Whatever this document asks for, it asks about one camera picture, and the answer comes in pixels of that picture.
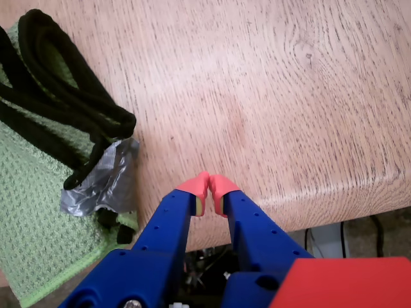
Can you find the green cloth with black trim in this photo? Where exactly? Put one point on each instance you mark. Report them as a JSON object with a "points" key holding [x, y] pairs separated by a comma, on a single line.
{"points": [[32, 208]]}

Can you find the red camera mount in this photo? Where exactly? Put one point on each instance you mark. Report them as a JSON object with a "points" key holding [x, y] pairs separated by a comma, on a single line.
{"points": [[346, 285]]}

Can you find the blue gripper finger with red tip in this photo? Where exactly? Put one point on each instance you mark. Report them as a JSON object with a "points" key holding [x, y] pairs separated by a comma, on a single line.
{"points": [[260, 234], [151, 256]]}

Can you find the grey duct tape piece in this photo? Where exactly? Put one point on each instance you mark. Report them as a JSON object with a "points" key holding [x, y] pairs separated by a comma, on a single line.
{"points": [[109, 179]]}

